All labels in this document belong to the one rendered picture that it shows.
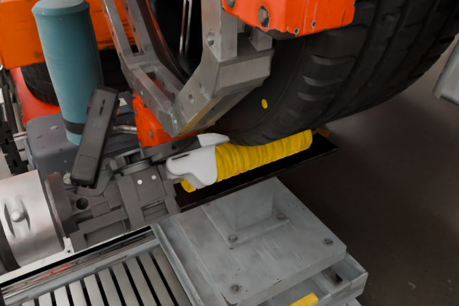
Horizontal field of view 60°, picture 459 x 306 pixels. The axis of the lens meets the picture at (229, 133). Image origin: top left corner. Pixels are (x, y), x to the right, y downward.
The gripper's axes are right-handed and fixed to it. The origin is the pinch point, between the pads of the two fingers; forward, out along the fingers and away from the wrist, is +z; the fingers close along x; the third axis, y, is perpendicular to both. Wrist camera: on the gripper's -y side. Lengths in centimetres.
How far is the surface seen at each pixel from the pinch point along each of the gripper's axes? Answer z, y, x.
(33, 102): -19, -42, -94
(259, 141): 6.5, 2.1, -2.0
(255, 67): 1.6, -4.0, 12.0
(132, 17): 1.9, -29.9, -23.6
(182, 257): 2, 19, -51
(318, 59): 6.6, -2.3, 15.6
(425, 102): 142, 3, -87
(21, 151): -26, -24, -82
